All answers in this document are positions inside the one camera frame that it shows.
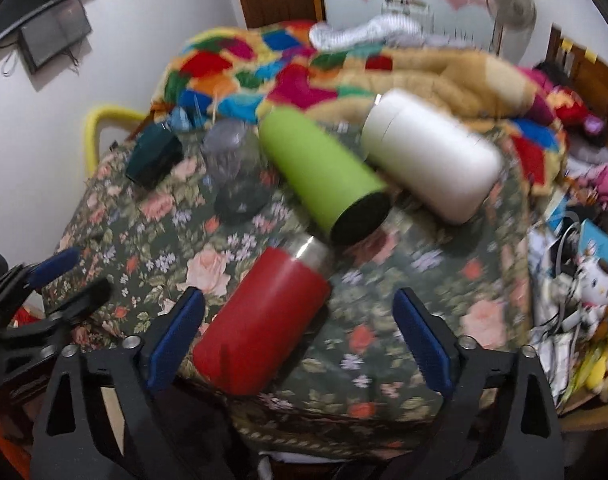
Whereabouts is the white thermos bottle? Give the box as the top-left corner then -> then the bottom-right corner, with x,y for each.
360,89 -> 504,224

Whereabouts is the red thermos bottle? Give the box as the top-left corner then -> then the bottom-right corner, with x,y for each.
192,233 -> 333,396

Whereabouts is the grey white crumpled cloth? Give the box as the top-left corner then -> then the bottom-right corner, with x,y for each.
308,13 -> 422,52

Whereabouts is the colourful patchwork blanket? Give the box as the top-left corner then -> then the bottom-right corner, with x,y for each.
150,21 -> 566,195

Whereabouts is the white yellow plush toy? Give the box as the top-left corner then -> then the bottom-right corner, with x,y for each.
580,328 -> 608,403

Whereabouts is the blue booklet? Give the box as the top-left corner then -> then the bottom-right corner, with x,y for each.
577,220 -> 608,263

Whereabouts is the clear glass cup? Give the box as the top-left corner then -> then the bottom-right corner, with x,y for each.
200,118 -> 262,186

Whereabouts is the floral tablecloth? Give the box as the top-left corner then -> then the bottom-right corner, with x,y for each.
42,122 -> 530,458

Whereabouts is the white small cabinet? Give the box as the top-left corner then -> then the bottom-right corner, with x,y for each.
381,0 -> 434,32

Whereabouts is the small black wall monitor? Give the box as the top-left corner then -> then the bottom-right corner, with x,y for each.
18,0 -> 92,74

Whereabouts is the brown wooden headboard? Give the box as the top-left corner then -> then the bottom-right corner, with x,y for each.
546,25 -> 608,146

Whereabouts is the red plush toy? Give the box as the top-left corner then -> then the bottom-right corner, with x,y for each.
546,86 -> 604,136

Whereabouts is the green thermos bottle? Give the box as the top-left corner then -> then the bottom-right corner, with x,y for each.
258,106 -> 391,246

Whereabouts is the white standing fan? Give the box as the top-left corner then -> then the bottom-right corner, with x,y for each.
485,0 -> 537,55

